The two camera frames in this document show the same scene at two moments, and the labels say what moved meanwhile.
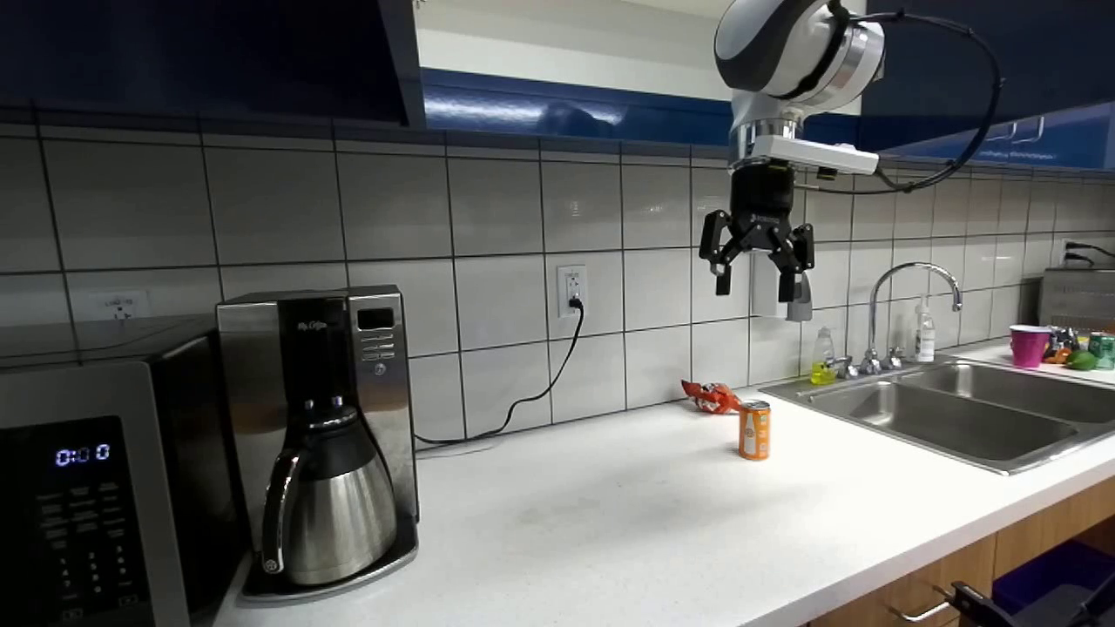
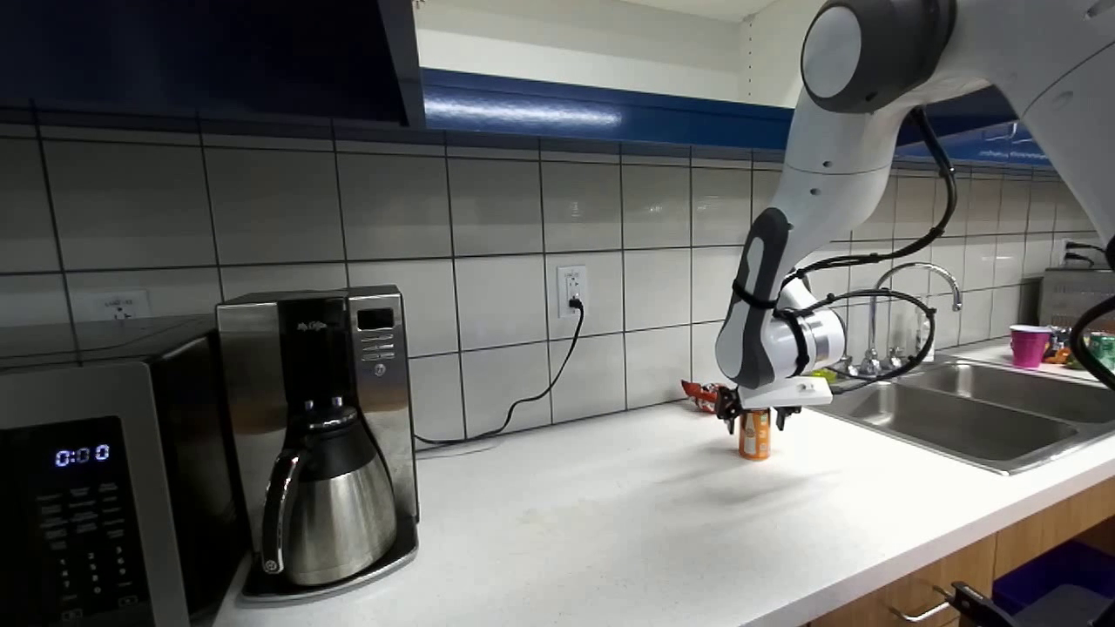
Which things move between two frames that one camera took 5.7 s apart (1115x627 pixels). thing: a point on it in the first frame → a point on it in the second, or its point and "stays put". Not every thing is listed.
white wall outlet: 572,282 stays put
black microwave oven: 120,493 stays put
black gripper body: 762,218 → 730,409
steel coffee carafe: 329,511 stays put
